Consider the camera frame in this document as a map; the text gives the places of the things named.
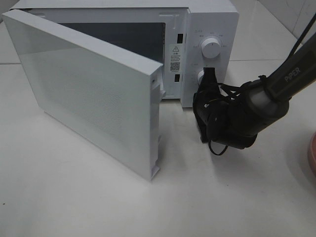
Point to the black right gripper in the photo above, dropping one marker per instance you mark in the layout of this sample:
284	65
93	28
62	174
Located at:
210	106

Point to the white microwave door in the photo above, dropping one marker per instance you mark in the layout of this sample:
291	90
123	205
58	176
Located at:
107	94

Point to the pink round plate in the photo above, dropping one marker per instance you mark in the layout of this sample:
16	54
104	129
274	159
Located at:
312	154

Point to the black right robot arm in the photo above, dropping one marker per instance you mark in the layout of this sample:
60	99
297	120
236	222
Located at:
233	116

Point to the lower white round knob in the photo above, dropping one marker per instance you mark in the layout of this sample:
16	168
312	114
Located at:
200	76

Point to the white round knob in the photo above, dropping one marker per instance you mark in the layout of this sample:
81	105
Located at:
200	76
211	47

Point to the upper white round knob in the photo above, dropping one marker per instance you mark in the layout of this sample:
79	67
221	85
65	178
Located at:
211	47

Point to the white warning label sticker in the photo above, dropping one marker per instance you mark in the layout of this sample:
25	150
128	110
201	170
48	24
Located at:
175	58

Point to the white microwave oven body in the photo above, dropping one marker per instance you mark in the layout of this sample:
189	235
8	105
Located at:
147	28

